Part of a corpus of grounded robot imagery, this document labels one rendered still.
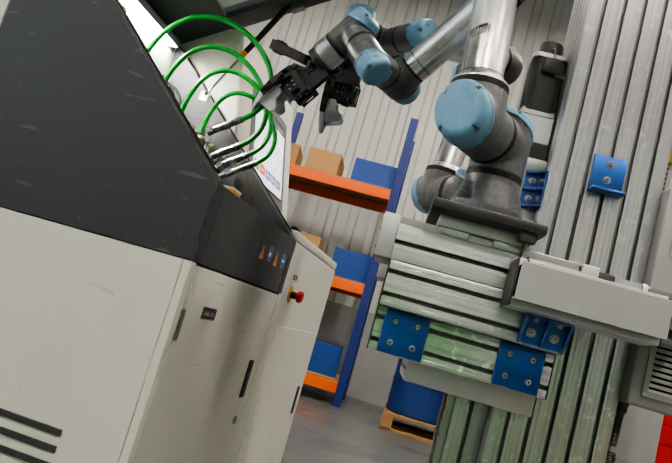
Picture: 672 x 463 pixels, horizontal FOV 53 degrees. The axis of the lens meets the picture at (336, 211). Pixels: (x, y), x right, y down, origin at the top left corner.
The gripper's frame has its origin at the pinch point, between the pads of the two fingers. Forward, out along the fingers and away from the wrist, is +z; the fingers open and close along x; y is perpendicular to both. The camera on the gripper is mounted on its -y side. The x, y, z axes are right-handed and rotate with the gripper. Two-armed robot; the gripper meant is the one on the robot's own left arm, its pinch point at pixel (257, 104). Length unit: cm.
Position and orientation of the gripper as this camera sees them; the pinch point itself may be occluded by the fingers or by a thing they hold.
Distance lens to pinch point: 173.0
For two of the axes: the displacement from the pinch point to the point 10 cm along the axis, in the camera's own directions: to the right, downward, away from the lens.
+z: -7.6, 5.8, 3.1
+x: 4.0, 0.4, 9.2
